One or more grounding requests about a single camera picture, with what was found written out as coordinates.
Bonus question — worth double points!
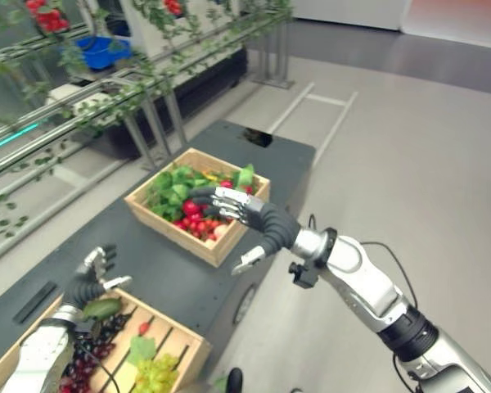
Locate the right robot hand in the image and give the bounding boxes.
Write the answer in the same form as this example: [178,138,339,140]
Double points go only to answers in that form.
[187,186,302,275]

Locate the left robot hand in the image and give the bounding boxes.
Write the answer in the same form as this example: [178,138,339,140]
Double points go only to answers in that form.
[63,244,133,310]

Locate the green avocado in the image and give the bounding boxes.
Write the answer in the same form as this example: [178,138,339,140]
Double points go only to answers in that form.
[82,297,122,322]

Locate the dark purple grape bunch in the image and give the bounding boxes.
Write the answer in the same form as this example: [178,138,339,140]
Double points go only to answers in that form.
[79,313,133,349]

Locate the light green leaf vegetable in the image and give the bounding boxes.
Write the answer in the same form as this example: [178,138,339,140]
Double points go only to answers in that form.
[233,163,257,190]

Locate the red cherry tomato cluster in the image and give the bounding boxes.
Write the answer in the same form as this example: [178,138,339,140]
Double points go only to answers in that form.
[173,211,221,240]

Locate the red grape bunch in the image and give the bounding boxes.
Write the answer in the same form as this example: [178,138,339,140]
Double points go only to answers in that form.
[56,341,116,393]

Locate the dark grey cart platform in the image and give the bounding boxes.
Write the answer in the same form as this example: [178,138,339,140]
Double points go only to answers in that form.
[0,120,317,393]

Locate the cart wheel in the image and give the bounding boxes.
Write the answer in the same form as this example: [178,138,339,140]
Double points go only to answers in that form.
[232,283,259,325]

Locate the green grape leaf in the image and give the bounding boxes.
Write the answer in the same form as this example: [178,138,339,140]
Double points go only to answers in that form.
[126,335,159,366]

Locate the wooden crate with vegetables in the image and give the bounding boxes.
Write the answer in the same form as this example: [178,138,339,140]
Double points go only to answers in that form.
[124,147,271,269]

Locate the wooden slatted crate with grapes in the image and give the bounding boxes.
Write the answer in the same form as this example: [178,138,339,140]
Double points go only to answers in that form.
[0,286,212,393]

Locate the green leafy lettuce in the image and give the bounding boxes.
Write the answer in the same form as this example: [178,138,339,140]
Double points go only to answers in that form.
[146,162,216,219]

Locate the green grape bunch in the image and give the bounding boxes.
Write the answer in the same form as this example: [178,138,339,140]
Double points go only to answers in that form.
[132,353,182,393]

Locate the black machine base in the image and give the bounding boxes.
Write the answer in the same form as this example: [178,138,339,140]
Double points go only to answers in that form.
[104,47,249,161]

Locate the grey metal stand legs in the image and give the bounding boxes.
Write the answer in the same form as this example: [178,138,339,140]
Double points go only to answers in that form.
[251,19,296,90]

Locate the green artificial vine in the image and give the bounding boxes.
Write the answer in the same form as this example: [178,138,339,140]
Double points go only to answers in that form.
[0,0,295,238]

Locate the blue plastic bin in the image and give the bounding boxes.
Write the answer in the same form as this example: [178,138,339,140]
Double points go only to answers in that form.
[74,35,133,70]

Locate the red fruit bunch on vine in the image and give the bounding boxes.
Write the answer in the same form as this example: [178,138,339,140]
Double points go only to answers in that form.
[162,0,186,18]
[25,0,71,34]

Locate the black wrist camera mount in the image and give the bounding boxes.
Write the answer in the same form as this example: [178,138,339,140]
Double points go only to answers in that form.
[288,261,322,289]

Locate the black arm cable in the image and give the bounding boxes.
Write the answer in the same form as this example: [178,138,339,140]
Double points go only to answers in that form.
[362,241,419,308]

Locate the metal rail frame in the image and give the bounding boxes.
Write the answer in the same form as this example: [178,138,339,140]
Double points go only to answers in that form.
[0,7,295,271]

